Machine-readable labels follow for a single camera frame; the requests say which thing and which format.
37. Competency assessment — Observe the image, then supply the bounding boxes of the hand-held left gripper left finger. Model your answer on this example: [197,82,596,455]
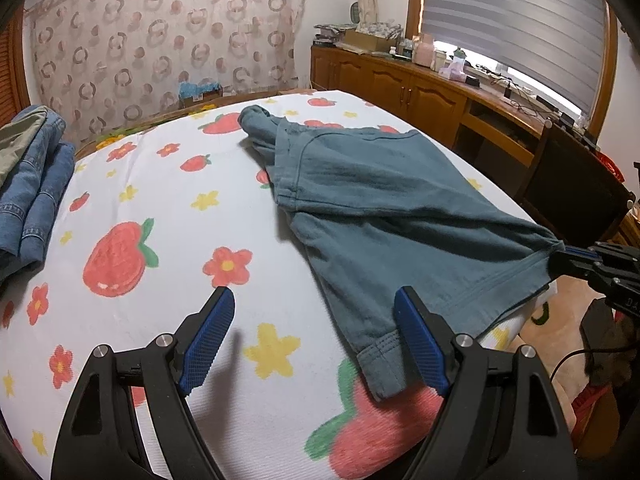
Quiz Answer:
[50,286,236,480]

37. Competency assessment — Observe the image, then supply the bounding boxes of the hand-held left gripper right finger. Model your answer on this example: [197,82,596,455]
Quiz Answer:
[393,286,581,480]

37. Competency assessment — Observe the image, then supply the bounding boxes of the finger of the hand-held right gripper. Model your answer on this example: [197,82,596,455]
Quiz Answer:
[549,252,626,286]
[565,241,640,263]

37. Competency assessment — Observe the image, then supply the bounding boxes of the teal pants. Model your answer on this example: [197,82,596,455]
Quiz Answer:
[239,105,566,403]

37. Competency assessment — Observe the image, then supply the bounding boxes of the folded olive green pants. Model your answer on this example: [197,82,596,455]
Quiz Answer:
[0,112,48,188]

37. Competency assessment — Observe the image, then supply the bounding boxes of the cream blanket with green print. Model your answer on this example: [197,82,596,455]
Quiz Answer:
[480,280,601,411]

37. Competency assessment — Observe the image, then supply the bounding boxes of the dark chair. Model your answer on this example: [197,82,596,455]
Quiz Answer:
[515,122,633,251]

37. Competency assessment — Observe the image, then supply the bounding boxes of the strawberry printed white blanket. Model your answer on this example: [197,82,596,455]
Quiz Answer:
[0,89,561,480]

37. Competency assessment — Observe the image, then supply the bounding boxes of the folded blue denim jeans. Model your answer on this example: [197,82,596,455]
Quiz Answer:
[0,106,76,281]

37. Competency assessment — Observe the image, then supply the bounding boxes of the floral brown blanket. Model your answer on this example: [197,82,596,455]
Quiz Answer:
[92,102,221,153]

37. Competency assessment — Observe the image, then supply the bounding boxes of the pink tissue pack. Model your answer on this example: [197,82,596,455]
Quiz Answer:
[440,57,468,81]

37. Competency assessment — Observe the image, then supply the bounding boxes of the small cardboard box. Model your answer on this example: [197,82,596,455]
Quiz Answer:
[180,87,224,108]

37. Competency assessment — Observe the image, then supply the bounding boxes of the blue plastic bag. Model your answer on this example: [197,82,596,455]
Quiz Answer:
[179,80,221,98]

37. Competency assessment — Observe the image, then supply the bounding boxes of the long wooden cabinet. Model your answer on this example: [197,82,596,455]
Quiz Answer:
[310,44,551,176]

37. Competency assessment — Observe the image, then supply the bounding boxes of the pink container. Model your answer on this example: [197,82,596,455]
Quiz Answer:
[414,34,435,67]

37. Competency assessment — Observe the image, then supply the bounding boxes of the grey striped window blind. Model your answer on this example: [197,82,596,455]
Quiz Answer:
[419,0,607,116]

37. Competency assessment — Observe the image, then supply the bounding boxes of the open cardboard box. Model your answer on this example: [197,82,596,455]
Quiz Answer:
[342,27,401,53]

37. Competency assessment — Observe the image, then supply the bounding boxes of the stack of patterned cloths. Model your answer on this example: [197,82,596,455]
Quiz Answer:
[314,22,401,43]

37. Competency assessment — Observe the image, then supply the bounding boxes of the louvered wooden wardrobe door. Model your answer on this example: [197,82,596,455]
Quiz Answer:
[0,7,33,126]

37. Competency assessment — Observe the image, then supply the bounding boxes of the black cable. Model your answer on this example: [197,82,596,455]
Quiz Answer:
[550,347,601,381]

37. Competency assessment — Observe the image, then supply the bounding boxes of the ring patterned sheer curtain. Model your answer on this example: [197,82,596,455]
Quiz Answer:
[25,0,307,143]

